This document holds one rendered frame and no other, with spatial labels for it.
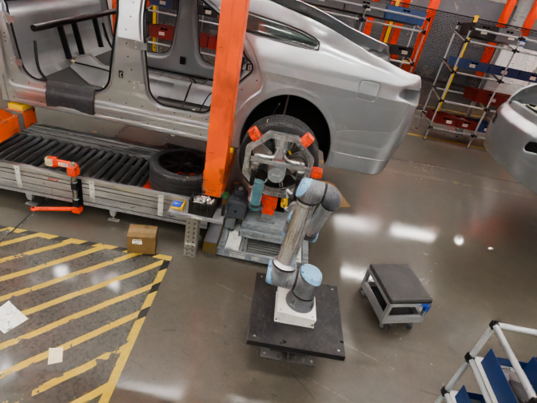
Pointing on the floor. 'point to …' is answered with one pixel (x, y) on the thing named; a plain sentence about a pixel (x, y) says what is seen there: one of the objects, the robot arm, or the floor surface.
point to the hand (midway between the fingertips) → (296, 189)
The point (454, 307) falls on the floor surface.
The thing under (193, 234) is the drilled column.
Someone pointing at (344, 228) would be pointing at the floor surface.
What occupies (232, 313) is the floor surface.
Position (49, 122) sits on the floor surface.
